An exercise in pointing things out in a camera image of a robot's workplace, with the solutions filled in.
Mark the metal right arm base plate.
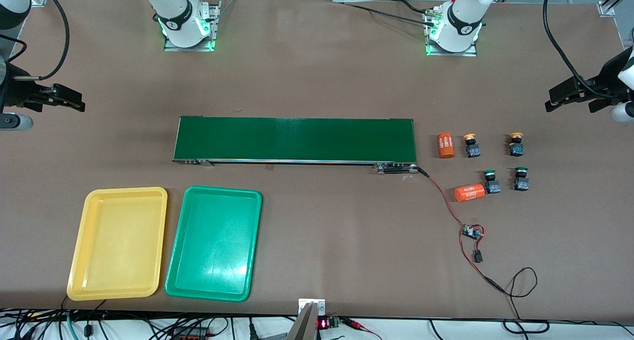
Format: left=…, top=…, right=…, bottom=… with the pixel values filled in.
left=163, top=0, right=221, bottom=52

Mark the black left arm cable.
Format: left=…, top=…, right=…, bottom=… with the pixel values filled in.
left=542, top=0, right=620, bottom=100

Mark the green plastic tray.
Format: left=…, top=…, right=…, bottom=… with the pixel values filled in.
left=164, top=185, right=263, bottom=302

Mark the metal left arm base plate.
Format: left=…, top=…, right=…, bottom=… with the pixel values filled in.
left=424, top=7, right=478, bottom=57

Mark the orange and black power strip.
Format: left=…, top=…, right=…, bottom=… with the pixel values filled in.
left=171, top=327, right=211, bottom=340

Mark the orange 4680 battery cylinder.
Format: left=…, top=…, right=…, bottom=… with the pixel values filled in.
left=454, top=183, right=486, bottom=203
left=437, top=133, right=455, bottom=159

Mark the grey camera mount bar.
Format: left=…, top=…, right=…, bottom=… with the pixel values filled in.
left=286, top=302, right=318, bottom=340

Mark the red clip lead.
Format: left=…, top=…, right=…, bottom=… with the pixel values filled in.
left=342, top=318, right=382, bottom=340

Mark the green belt conveyor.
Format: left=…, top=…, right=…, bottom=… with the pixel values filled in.
left=172, top=115, right=419, bottom=175

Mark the black cable on table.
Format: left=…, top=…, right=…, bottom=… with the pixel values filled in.
left=342, top=0, right=439, bottom=28

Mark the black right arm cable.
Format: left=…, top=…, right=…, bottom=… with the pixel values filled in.
left=0, top=0, right=70, bottom=80

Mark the red and black wire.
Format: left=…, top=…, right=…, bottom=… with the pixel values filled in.
left=418, top=168, right=507, bottom=294

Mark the yellow plastic tray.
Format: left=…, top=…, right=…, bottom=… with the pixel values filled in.
left=66, top=186, right=168, bottom=301

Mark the small metal bracket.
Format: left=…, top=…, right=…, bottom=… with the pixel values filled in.
left=298, top=298, right=326, bottom=316

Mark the thin black looped cable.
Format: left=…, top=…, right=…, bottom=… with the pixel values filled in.
left=503, top=267, right=550, bottom=334

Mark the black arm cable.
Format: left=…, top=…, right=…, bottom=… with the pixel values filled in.
left=542, top=0, right=620, bottom=100
left=0, top=0, right=70, bottom=80

